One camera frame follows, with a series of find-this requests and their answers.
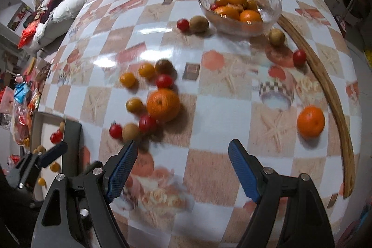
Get large orange mandarin centre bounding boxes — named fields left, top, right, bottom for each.
left=146, top=89, right=181, bottom=123

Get longan by stick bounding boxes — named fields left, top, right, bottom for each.
left=268, top=28, right=286, bottom=47

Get longan near bowl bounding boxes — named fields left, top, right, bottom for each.
left=189, top=16, right=209, bottom=33

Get long wooden stick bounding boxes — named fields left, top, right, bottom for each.
left=277, top=14, right=357, bottom=199

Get yellow cherry tomato cluster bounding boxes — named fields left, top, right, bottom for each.
left=126, top=98, right=144, bottom=115

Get red cherry tomato cluster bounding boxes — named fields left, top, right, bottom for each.
left=139, top=115, right=158, bottom=133

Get brown longan in cluster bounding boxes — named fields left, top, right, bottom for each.
left=122, top=123, right=141, bottom=142

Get red cherry tomato upper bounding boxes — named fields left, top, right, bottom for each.
left=156, top=74, right=174, bottom=89

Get red tomato by stick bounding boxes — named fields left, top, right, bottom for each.
left=292, top=50, right=307, bottom=67

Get orange mandarin near stick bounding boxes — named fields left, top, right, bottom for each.
left=297, top=106, right=325, bottom=139

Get mandarins in bowl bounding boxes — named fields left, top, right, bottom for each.
left=209, top=0, right=263, bottom=25

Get shallow white cardboard box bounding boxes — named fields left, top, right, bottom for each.
left=30, top=111, right=82, bottom=201

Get red cherry tomato front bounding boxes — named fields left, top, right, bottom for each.
left=109, top=123, right=122, bottom=140

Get clear glass fruit bowl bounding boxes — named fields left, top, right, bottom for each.
left=198, top=0, right=282, bottom=37

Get yellow cherry tomato upper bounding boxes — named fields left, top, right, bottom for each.
left=119, top=72, right=136, bottom=89

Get brown longan by tomato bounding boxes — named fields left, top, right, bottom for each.
left=33, top=145, right=46, bottom=154

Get pile of snack packages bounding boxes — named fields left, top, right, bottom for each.
left=1, top=57, right=43, bottom=149

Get dark brown cherry tomato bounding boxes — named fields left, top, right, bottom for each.
left=154, top=59, right=174, bottom=75

